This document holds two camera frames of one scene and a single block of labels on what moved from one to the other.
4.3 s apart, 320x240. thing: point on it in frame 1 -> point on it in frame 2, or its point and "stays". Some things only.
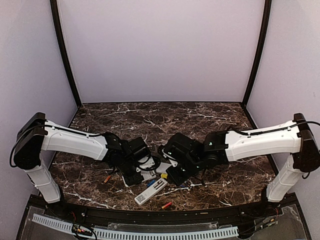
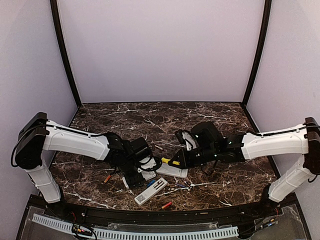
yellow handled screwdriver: (164, 175) -> (165, 161)
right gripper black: (178, 179) -> (184, 161)
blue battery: (150, 183) stays
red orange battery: (166, 205) stays
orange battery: (107, 179) stays
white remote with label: (160, 184) stays
